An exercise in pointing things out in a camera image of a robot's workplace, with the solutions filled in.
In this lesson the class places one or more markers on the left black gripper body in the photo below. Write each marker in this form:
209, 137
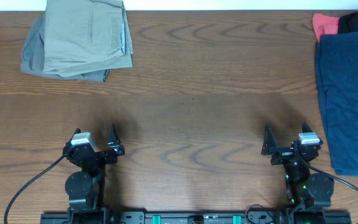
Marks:
105, 159

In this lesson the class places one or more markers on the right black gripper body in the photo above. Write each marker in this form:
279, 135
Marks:
282, 155

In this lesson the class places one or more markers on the red garment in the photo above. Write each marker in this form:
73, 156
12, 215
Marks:
324, 25

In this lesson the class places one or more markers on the navy blue shorts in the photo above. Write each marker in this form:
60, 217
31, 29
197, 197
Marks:
336, 70

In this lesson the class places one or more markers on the folded grey trousers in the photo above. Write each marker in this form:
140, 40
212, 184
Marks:
33, 56

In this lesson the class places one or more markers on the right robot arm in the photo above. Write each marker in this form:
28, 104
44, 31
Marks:
309, 193

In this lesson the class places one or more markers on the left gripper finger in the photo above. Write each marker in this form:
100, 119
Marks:
113, 140
77, 131

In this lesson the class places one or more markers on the folded khaki trousers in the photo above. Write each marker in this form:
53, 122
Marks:
84, 36

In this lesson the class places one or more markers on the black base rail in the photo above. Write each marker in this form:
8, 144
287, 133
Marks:
251, 216

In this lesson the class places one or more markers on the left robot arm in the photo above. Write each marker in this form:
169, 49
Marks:
85, 188

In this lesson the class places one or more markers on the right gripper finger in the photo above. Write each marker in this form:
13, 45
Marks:
269, 144
305, 128

